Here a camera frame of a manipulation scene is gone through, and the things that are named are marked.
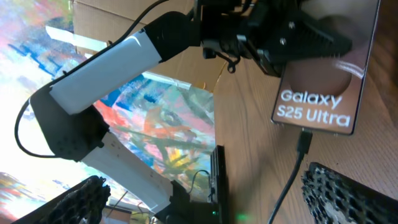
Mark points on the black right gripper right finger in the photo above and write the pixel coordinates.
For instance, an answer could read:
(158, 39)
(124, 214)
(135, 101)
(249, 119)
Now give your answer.
(332, 197)

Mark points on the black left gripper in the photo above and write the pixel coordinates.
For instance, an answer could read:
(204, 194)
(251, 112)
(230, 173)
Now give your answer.
(233, 30)

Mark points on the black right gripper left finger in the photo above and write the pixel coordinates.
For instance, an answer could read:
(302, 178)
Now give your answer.
(85, 201)

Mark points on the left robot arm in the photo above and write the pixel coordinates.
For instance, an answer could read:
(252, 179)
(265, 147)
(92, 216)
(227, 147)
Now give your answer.
(75, 130)

